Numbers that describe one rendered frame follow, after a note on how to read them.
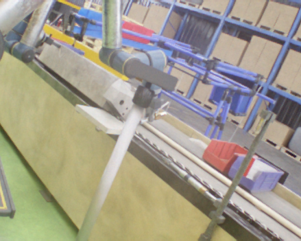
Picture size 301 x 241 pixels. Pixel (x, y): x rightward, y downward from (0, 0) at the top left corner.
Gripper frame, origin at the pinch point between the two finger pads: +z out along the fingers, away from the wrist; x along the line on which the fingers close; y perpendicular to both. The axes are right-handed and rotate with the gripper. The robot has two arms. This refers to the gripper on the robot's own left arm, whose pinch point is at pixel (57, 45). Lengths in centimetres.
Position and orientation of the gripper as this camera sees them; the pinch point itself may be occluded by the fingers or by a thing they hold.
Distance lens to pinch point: 270.1
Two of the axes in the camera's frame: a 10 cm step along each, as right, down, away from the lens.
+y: 5.1, -8.6, -0.7
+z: 5.9, 2.9, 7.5
